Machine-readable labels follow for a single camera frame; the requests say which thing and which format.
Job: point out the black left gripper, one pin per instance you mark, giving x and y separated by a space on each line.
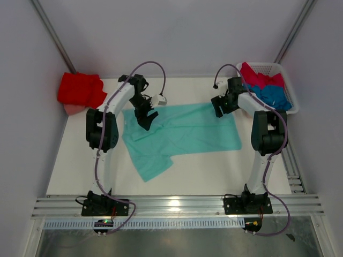
143 120

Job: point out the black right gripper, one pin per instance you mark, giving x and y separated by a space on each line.
217 101

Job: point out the teal t shirt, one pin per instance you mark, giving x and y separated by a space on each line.
177 130

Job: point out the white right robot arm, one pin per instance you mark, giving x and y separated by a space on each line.
268 139

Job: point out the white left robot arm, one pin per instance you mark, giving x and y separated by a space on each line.
102 135

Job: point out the magenta t shirt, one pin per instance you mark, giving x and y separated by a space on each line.
258 79

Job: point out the blue t shirt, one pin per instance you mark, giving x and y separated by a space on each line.
274 96

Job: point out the white plastic basket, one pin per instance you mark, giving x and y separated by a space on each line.
272 69

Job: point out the pink folded t shirt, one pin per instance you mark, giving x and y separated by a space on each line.
72 109

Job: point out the red folded t shirt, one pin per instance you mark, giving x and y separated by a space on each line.
81 89

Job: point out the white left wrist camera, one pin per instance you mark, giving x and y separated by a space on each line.
157 100

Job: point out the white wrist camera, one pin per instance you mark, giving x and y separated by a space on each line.
221 87
157 100

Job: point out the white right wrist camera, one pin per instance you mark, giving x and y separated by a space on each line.
221 87

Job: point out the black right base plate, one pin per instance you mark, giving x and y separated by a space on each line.
247 204

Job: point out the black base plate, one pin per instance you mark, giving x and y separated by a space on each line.
247 204
106 208

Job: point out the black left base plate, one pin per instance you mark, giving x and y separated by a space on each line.
106 208

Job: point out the white slotted cable duct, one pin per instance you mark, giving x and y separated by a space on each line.
144 223

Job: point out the aluminium mounting rail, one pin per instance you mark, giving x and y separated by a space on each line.
57 206

